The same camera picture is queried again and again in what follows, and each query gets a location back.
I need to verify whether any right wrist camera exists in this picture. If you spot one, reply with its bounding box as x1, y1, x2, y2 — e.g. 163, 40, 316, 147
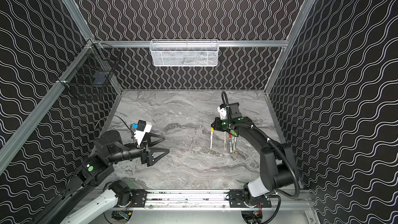
217, 104, 228, 120

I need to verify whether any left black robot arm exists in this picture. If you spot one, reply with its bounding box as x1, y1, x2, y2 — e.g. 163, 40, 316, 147
31, 130, 170, 224

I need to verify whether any white wire mesh basket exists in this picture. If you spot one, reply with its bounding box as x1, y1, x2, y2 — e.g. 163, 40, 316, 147
149, 39, 219, 67

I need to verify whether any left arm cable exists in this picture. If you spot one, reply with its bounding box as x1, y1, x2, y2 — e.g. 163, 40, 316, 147
93, 114, 134, 134

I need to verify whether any white pen red tip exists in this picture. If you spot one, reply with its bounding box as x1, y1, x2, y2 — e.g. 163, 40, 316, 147
229, 139, 232, 154

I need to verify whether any black wire mesh basket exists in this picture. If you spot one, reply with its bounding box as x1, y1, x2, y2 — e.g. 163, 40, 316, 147
61, 43, 122, 102

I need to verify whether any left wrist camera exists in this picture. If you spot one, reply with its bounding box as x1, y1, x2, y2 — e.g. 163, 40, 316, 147
130, 120, 152, 148

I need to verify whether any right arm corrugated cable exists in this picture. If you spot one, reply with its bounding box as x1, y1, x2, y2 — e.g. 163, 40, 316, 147
221, 91, 301, 199

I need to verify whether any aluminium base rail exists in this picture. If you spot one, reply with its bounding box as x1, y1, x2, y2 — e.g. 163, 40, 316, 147
83, 189, 312, 211

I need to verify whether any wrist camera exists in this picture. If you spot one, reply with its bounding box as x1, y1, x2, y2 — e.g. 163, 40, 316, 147
217, 104, 228, 120
130, 120, 152, 148

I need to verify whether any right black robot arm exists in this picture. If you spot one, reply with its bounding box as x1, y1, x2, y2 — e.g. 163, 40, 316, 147
211, 103, 300, 205

